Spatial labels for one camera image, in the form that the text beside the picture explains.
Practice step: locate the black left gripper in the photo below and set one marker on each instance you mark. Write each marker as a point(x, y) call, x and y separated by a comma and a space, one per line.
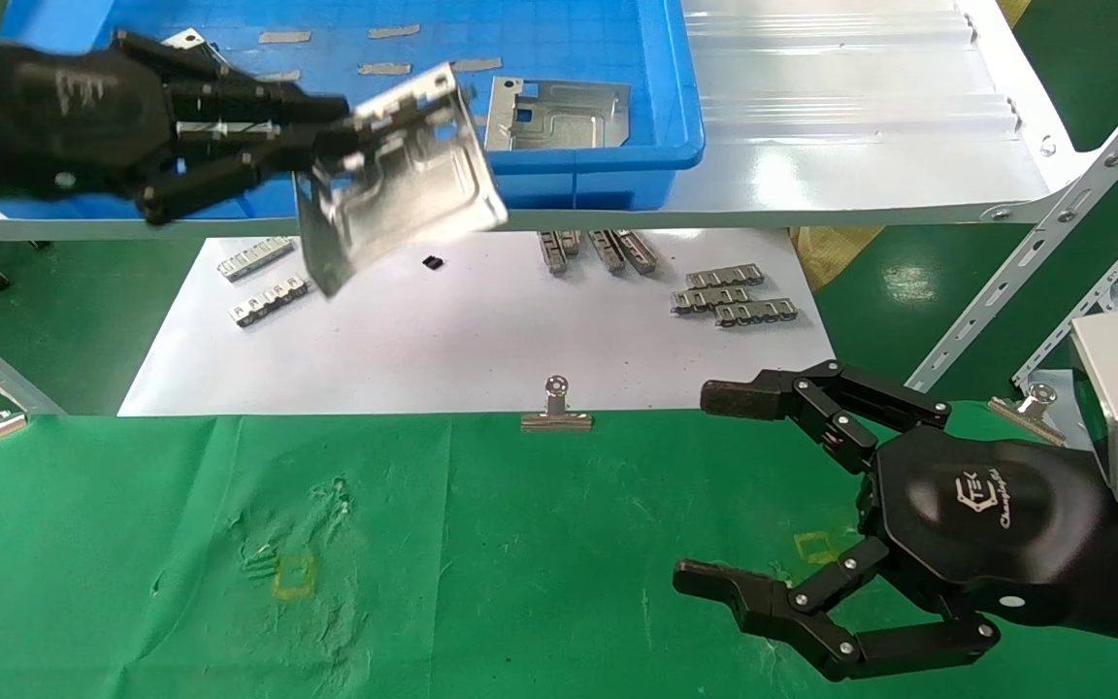
point(74, 116)

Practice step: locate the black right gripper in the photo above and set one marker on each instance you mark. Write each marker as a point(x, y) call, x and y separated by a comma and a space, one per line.
point(986, 524)

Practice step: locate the stamped metal bracket plate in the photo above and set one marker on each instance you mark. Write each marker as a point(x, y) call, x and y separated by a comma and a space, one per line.
point(404, 194)
point(186, 40)
point(569, 116)

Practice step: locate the small notched metal strip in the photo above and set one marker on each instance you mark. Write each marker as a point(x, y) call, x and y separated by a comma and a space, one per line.
point(254, 258)
point(606, 250)
point(724, 277)
point(637, 250)
point(270, 301)
point(709, 299)
point(570, 241)
point(755, 312)
point(551, 252)

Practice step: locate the small black block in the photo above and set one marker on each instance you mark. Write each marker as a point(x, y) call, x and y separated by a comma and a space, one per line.
point(433, 262)

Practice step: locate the yellow woven bag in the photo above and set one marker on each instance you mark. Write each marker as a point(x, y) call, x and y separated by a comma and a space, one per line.
point(826, 257)

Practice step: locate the white floor board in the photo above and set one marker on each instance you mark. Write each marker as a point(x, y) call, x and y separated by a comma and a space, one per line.
point(423, 340)

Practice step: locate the blue plastic tray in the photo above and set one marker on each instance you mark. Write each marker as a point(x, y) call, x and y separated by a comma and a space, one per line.
point(578, 175)

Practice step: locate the green table cloth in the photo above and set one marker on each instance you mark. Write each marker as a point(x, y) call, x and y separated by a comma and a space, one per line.
point(423, 563)

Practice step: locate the white perforated angle rail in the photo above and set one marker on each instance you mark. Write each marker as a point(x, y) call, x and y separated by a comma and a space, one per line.
point(1035, 243)
point(1093, 296)

